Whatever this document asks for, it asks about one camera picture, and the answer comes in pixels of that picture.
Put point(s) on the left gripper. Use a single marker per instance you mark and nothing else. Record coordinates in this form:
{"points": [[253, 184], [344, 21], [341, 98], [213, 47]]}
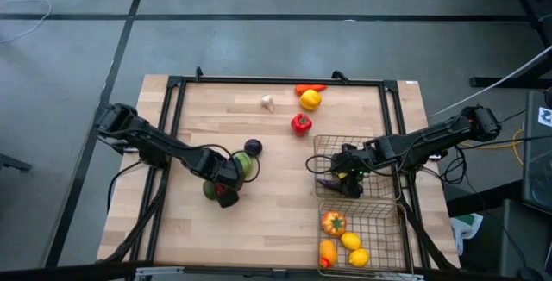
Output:
{"points": [[222, 169]]}

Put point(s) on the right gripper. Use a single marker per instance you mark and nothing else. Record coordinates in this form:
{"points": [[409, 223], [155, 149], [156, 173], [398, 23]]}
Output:
{"points": [[355, 158]]}

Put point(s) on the red tomato green calyx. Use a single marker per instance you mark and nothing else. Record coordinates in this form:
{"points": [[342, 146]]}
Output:
{"points": [[220, 189]]}

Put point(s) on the green chayote squash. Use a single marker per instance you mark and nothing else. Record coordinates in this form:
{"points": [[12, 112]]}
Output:
{"points": [[245, 162]]}

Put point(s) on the orange persimmon green calyx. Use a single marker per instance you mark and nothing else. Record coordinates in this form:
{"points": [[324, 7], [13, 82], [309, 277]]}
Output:
{"points": [[334, 223]]}

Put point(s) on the yellow lemon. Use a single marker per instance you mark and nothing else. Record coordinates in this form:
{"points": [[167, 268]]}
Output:
{"points": [[351, 241], [359, 257]]}

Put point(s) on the dark purple round fruit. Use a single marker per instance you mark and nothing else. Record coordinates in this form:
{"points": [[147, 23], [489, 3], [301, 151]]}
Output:
{"points": [[253, 147]]}

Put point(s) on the orange lemon-shaped fruit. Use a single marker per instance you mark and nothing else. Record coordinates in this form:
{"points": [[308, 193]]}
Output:
{"points": [[328, 250]]}

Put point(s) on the red bell pepper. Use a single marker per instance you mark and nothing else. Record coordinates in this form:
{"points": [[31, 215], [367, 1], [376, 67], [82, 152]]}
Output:
{"points": [[301, 123]]}

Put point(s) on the yellow bell pepper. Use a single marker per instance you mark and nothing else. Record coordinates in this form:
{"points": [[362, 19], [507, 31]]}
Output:
{"points": [[310, 100]]}

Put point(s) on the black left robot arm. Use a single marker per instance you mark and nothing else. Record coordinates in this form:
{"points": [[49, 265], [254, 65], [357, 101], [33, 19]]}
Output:
{"points": [[151, 143]]}

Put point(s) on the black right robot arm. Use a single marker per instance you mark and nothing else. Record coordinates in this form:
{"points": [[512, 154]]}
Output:
{"points": [[431, 136]]}

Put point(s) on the dark green avocado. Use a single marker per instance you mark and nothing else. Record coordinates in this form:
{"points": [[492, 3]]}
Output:
{"points": [[209, 191]]}

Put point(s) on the white garlic bulb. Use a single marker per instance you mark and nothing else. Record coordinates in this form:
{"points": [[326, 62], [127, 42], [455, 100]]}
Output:
{"points": [[268, 102]]}

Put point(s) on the white green plastic bag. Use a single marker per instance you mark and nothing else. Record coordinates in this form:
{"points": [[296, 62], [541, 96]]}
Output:
{"points": [[466, 227]]}

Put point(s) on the dark grey floor box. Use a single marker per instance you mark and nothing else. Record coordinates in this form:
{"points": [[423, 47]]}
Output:
{"points": [[526, 238]]}

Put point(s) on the dark grey equipment case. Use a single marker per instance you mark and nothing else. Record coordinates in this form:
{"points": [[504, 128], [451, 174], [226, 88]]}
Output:
{"points": [[539, 164]]}

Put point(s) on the white printed label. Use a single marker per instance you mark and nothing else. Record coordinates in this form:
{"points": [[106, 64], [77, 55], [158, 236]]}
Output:
{"points": [[545, 116]]}

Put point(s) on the black floor stand foot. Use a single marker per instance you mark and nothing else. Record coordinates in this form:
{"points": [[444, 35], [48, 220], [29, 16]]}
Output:
{"points": [[13, 163]]}

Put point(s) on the silver aluminium bracket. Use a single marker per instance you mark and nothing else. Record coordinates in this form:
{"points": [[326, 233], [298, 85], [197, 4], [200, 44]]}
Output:
{"points": [[159, 271]]}

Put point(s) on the black table frame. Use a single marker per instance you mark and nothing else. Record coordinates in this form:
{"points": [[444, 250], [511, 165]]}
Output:
{"points": [[276, 81]]}

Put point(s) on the black desk leg frame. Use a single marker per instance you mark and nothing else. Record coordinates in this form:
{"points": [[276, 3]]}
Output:
{"points": [[530, 14]]}

